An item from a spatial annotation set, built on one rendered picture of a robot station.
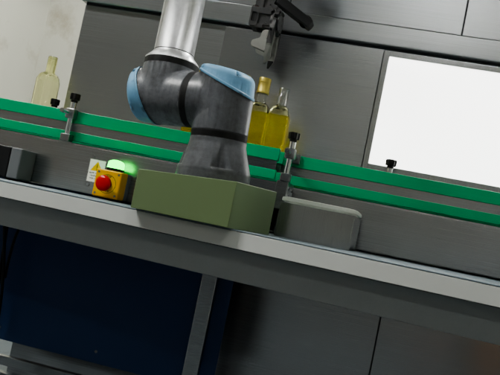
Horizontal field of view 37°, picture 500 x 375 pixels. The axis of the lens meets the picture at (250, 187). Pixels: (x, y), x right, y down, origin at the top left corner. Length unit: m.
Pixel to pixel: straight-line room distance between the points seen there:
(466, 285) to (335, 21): 1.15
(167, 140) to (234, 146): 0.52
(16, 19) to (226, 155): 4.54
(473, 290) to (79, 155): 1.15
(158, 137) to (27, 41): 4.08
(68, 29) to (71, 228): 4.47
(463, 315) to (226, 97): 0.60
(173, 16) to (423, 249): 0.85
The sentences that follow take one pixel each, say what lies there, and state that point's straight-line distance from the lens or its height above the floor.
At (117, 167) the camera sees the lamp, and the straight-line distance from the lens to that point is 1.94.
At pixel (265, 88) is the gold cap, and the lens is 2.07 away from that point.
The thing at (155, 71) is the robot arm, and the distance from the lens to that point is 1.57.
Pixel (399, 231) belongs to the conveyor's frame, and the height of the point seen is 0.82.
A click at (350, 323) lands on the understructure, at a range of 2.17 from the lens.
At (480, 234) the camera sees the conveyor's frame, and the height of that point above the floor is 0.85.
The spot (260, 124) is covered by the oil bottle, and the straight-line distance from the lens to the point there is 2.04.
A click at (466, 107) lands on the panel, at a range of 2.18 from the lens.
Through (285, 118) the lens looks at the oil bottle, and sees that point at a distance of 2.03.
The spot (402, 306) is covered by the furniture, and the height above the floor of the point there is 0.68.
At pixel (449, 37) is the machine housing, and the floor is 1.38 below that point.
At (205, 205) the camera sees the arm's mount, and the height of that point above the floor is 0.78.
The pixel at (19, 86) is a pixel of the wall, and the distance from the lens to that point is 5.99.
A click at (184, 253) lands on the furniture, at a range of 1.48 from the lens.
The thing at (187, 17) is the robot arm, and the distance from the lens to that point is 1.62.
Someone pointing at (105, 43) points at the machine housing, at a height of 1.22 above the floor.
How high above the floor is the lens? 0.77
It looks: 3 degrees up
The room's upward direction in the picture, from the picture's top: 12 degrees clockwise
